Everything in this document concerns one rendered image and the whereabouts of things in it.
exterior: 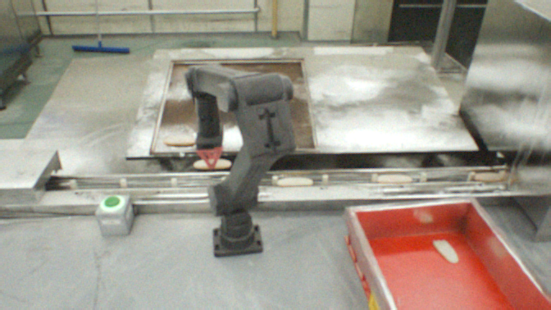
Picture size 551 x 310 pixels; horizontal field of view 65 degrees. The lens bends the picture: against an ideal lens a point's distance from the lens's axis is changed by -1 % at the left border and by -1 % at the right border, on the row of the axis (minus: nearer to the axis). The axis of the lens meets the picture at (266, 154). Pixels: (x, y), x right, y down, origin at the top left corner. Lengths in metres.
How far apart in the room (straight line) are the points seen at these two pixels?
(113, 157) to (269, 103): 0.87
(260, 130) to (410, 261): 0.57
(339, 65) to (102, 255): 1.06
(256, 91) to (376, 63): 1.09
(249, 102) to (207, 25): 4.27
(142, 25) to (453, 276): 4.39
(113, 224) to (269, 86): 0.62
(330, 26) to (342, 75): 3.05
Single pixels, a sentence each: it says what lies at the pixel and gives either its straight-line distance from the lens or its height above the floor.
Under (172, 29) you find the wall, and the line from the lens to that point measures 4.98.
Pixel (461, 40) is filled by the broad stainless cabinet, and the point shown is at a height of 0.67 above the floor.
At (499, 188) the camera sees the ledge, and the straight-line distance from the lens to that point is 1.35.
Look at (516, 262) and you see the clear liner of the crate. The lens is 1.05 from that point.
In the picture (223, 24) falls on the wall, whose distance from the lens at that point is 4.90.
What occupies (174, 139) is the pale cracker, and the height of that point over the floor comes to 0.91.
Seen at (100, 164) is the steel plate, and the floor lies 0.82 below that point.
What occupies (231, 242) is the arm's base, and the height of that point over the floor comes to 0.86.
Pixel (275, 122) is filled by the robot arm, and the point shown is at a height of 1.27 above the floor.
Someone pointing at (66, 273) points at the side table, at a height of 0.82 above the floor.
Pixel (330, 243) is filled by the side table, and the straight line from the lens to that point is 1.10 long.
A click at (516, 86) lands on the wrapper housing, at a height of 1.12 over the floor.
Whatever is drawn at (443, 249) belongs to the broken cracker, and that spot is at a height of 0.83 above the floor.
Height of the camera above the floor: 1.60
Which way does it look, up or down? 34 degrees down
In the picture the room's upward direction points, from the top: straight up
